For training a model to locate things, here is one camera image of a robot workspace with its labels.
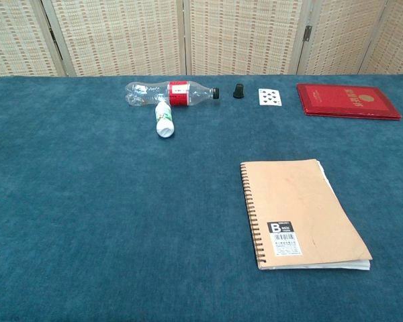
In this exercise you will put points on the kraft spiral notebook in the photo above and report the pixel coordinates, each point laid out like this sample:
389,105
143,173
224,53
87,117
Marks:
302,208

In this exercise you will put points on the small white pill bottle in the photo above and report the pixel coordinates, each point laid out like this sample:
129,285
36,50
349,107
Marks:
164,120

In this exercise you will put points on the clear plastic bottle red label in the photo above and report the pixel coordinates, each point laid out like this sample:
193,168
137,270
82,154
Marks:
178,94

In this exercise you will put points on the small black cap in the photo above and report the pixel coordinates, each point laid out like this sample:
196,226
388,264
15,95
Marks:
237,91

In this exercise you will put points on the blue table cloth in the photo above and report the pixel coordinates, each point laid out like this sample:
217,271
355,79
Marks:
121,208

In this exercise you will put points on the playing card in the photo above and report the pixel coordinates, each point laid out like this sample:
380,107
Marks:
270,97

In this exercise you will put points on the woven folding screen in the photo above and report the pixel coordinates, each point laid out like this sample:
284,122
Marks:
127,33

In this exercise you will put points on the red certificate folder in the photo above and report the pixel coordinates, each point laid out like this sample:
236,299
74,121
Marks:
347,100

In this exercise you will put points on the metal screen hinge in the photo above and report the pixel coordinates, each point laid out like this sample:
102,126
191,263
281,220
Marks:
308,33

